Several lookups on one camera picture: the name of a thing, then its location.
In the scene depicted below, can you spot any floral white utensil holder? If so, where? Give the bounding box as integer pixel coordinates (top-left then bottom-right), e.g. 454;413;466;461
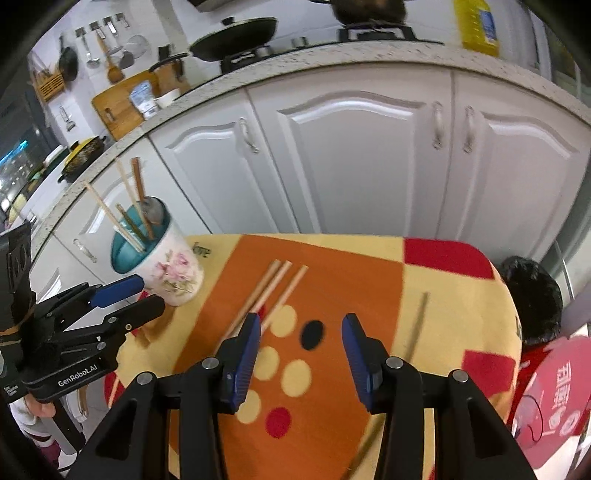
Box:
110;197;204;306

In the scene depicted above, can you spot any wooden handled steel fork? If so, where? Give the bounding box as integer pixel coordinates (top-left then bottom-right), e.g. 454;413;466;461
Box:
130;157;164;240

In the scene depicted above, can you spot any wooden spatula hanging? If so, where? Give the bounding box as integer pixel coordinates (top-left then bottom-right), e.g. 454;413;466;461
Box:
96;34;124;85

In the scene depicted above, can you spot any wooden cutting board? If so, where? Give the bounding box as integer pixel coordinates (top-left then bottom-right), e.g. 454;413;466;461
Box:
91;70;160;141

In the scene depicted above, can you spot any white plastic pouch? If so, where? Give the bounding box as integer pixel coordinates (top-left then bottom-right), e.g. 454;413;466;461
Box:
129;80;158;120

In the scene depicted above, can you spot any light wooden chopstick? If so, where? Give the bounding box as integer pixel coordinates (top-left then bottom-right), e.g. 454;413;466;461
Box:
262;265;308;333
249;260;293;313
215;259;281;349
83;181;145;253

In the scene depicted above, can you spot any brown stock pot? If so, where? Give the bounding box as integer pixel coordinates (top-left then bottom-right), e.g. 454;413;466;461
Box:
311;0;407;25

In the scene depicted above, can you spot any wooden chopstick rack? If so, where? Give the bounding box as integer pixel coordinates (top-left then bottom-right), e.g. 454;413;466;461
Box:
34;71;65;102

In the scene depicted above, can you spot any white small bowl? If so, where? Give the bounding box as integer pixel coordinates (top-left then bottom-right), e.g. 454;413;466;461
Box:
155;88;181;109

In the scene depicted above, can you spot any black wok with lid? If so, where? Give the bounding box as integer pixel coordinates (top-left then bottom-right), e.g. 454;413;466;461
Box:
148;15;280;74

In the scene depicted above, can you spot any yellow oil bottle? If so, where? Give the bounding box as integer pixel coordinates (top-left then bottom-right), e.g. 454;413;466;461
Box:
453;0;499;57

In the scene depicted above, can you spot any orange yellow patterned mat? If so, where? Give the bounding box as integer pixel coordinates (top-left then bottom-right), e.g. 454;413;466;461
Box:
104;234;522;479

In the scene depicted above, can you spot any yellow lidded casserole pan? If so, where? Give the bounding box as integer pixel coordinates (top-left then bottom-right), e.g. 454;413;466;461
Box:
57;136;107;184

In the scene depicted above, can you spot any red printed bag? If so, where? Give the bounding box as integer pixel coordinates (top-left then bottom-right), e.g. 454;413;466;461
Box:
508;335;590;470

